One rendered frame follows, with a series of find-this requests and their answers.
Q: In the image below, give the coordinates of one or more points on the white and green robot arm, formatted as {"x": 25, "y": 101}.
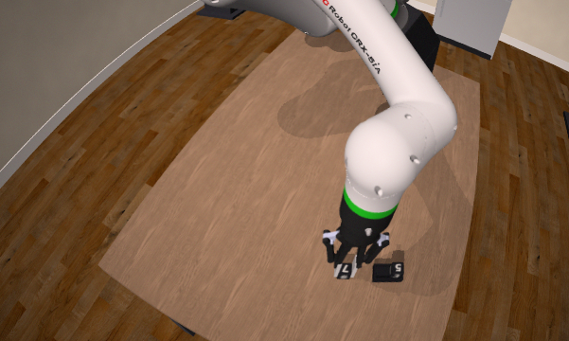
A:
{"x": 384, "y": 154}

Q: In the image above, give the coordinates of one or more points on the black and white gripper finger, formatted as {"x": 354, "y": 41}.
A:
{"x": 370, "y": 254}
{"x": 328, "y": 239}

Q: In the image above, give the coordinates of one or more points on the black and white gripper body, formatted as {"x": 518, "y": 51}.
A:
{"x": 345, "y": 235}

